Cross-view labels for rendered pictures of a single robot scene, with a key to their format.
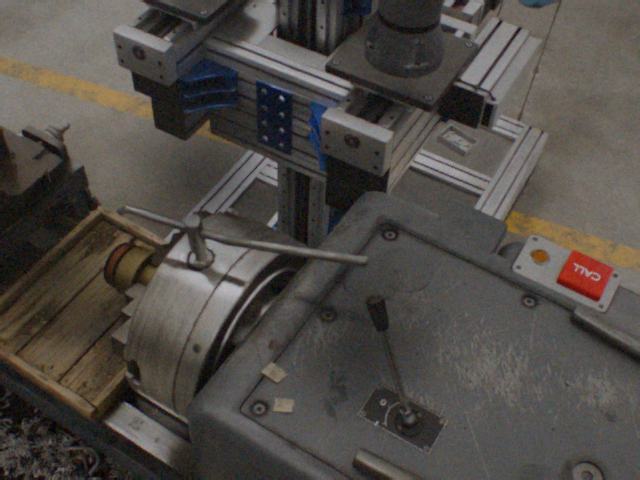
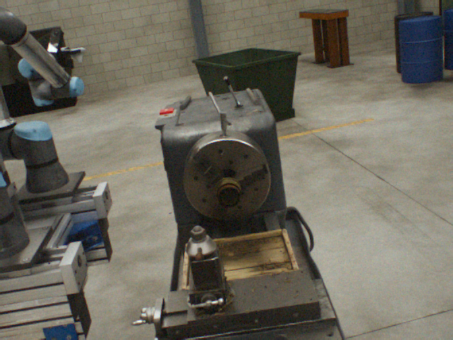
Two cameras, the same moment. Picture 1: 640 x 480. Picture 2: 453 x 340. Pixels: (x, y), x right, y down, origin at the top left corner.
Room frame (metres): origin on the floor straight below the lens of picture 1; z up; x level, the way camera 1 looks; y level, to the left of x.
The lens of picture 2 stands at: (1.54, 1.74, 1.74)
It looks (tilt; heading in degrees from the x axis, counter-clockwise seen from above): 19 degrees down; 242
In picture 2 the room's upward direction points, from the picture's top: 9 degrees counter-clockwise
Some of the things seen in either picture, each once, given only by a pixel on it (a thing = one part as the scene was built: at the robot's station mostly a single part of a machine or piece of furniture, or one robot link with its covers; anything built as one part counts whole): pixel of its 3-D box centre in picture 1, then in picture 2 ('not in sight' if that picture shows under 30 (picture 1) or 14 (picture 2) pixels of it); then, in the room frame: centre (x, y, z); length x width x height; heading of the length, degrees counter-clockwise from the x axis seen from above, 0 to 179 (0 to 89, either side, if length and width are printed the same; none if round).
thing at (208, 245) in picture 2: not in sight; (200, 243); (1.05, 0.64, 1.13); 0.08 x 0.08 x 0.03
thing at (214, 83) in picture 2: not in sight; (247, 88); (-2.14, -4.10, 0.43); 1.34 x 0.94 x 0.85; 82
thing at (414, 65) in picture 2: not in sight; (420, 49); (-4.82, -3.49, 0.44); 0.59 x 0.59 x 0.88
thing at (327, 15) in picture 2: not in sight; (324, 36); (-5.55, -6.42, 0.50); 1.61 x 0.44 x 1.00; 70
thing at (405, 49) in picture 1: (406, 31); (44, 172); (1.24, -0.15, 1.21); 0.15 x 0.15 x 0.10
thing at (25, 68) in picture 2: not in sight; (34, 66); (1.13, -0.42, 1.56); 0.11 x 0.08 x 0.09; 41
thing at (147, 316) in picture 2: (60, 131); (143, 316); (1.21, 0.55, 0.95); 0.07 x 0.04 x 0.04; 150
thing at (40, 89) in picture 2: not in sight; (44, 90); (1.12, -0.41, 1.46); 0.11 x 0.08 x 0.11; 131
